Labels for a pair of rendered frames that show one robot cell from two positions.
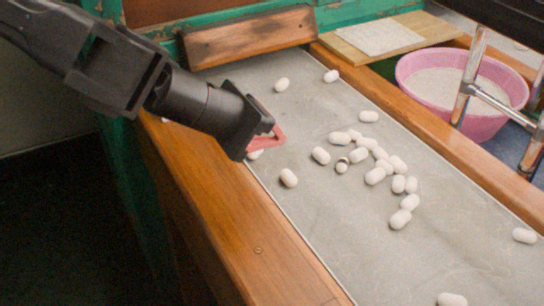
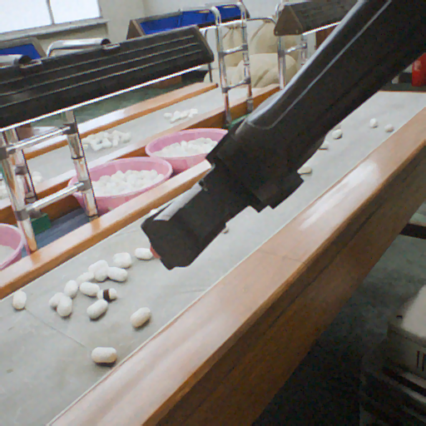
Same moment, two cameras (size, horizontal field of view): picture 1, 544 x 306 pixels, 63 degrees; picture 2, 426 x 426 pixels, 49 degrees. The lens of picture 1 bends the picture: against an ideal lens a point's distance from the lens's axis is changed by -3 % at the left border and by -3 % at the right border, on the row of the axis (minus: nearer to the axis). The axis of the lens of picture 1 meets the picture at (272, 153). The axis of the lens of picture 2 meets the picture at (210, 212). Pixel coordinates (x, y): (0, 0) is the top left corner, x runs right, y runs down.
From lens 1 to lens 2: 0.82 m
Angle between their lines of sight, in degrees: 88
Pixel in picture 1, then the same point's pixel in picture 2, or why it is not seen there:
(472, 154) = (80, 235)
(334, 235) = (194, 279)
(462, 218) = (144, 238)
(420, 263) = not seen: hidden behind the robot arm
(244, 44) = not seen: outside the picture
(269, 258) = (249, 282)
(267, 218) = (208, 298)
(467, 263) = not seen: hidden behind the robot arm
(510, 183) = (110, 218)
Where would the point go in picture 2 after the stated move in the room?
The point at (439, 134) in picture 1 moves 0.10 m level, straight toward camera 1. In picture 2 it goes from (55, 250) to (106, 246)
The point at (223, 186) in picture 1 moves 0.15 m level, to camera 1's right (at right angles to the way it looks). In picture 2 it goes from (183, 339) to (151, 284)
